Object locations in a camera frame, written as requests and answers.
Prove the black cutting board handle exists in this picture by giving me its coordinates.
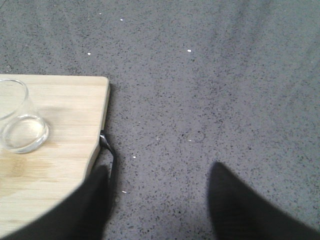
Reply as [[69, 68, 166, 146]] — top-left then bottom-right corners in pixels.
[[99, 130, 118, 182]]

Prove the clear glass beaker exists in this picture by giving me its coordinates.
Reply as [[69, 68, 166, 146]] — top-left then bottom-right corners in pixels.
[[0, 78, 49, 154]]

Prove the bamboo cutting board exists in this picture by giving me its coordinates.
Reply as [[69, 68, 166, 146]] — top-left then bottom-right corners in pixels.
[[0, 74, 110, 237]]

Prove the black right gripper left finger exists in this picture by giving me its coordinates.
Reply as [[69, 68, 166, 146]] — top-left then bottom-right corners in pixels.
[[2, 166, 110, 240]]

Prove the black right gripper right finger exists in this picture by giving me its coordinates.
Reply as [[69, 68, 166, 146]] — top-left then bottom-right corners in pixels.
[[207, 162, 320, 240]]

